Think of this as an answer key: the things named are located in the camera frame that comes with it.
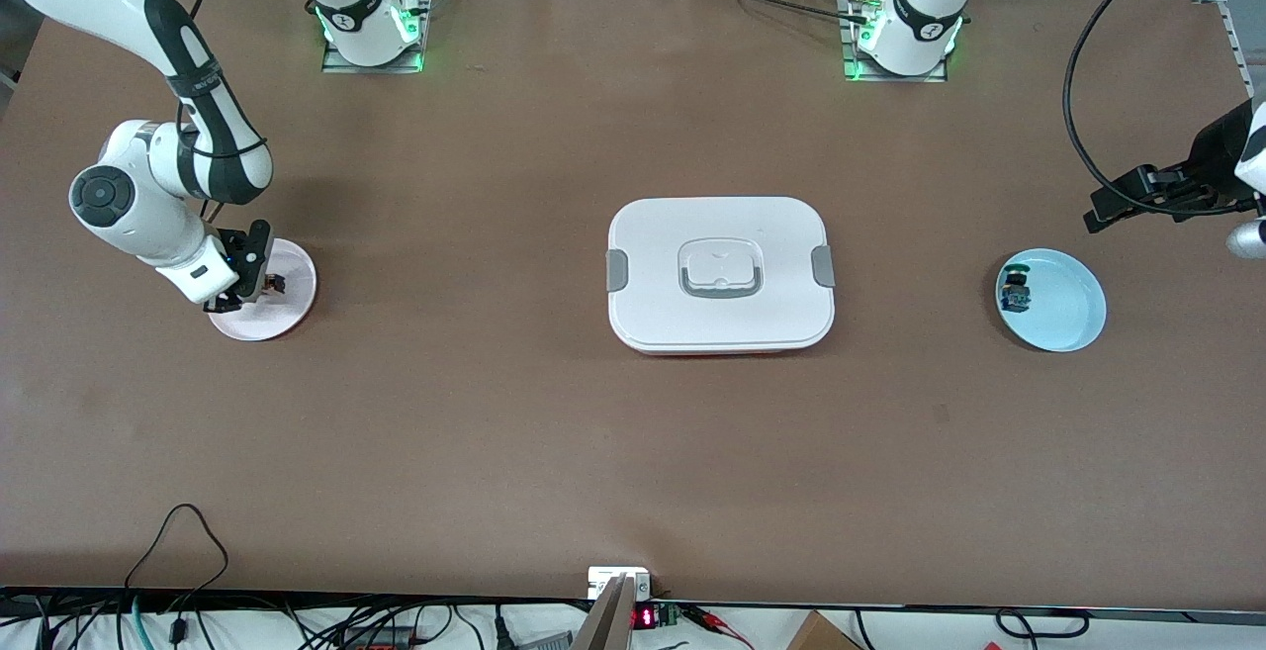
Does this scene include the white lunch box grey handle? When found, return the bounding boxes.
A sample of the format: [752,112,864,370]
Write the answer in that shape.
[605,197,837,357]

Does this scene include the black oval cable loop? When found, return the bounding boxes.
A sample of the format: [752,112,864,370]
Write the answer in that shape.
[994,608,1091,639]

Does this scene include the round light blue plate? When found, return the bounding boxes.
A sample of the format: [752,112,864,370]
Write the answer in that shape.
[994,247,1108,353]

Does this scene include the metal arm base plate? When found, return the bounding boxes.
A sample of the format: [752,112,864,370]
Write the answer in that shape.
[839,0,950,84]
[321,0,434,74]

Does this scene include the small white bracket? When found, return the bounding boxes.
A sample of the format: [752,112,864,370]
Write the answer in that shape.
[588,567,652,600]

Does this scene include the blue switch with green cap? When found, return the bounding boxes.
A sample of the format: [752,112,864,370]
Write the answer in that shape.
[999,262,1033,316]

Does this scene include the red clip leads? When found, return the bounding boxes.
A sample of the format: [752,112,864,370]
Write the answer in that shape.
[682,605,755,649]

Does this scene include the brown cardboard box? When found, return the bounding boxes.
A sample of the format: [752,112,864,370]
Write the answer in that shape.
[786,610,863,650]

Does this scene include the thin black looped cable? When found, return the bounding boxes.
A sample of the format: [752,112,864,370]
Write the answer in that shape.
[124,504,230,597]

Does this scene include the black power strip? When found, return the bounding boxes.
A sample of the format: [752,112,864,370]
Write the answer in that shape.
[331,623,436,650]

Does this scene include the round pink plate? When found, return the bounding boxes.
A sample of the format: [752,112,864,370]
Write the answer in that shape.
[206,237,318,342]

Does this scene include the perforated metal strip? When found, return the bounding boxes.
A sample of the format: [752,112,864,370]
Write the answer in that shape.
[1219,0,1259,103]

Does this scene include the grey metal beam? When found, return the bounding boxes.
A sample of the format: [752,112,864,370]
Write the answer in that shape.
[574,576,636,650]

